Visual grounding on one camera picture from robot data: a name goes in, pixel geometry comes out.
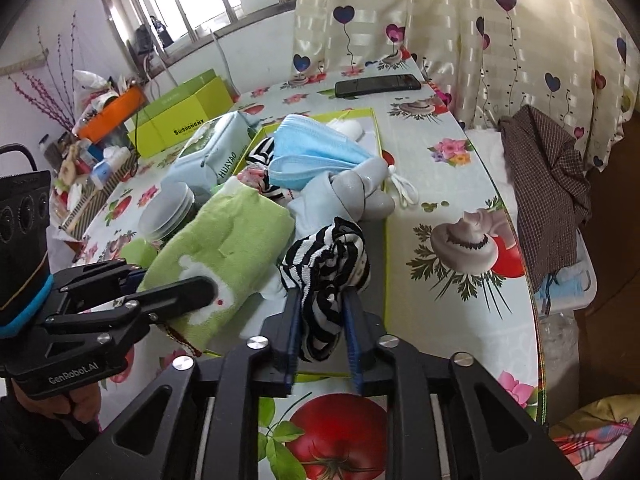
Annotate blue face mask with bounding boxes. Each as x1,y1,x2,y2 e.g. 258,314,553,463
536,264,592,302
269,114,419,207

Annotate clear bag with orange item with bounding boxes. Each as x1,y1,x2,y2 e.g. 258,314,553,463
236,166,269,194

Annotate black smartphone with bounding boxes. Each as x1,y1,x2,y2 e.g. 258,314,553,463
334,73,423,99

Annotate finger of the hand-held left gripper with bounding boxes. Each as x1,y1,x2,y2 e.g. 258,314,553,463
112,275,221,333
52,258,148,306

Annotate lime green shallow box lid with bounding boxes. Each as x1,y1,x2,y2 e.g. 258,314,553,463
207,106,390,386

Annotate white gauze cloth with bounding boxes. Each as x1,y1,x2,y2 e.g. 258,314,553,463
324,116,366,140

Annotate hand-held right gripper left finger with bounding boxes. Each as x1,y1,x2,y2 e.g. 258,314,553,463
87,287,303,480

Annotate striped cardboard tray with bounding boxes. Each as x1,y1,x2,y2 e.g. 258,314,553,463
56,151,142,239

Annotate heart print curtain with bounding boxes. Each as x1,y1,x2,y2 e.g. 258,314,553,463
291,0,640,172

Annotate clear plastic jar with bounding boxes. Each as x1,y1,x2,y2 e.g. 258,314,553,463
138,181,197,244

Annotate vegetable print tablecloth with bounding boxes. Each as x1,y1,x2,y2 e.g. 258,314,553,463
47,50,547,480

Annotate green towel white print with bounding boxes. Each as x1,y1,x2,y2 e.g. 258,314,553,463
136,179,297,357

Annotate pale blue wet wipes pack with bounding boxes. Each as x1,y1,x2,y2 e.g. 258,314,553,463
161,112,262,197

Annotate black white striped sock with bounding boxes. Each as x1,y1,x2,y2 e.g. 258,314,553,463
277,216,372,362
244,136,289,204

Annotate person's left hand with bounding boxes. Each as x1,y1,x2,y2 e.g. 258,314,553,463
11,381,103,431

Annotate orange plastic container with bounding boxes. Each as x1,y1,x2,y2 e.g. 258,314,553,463
76,84,149,142

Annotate brown checked cloth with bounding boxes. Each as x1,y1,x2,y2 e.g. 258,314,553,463
497,104,594,292

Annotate grey sock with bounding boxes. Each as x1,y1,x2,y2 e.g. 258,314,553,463
327,156,396,224

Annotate lime green cardboard box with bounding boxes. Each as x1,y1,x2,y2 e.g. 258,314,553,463
126,69,237,159

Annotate colourful plaid blanket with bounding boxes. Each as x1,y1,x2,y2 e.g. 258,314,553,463
549,394,640,467

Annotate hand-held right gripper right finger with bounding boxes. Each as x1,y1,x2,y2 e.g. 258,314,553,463
342,290,583,480

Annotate window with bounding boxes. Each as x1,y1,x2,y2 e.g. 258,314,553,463
96,0,302,62

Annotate dried flower branches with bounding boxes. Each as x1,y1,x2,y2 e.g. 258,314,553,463
9,9,82,132

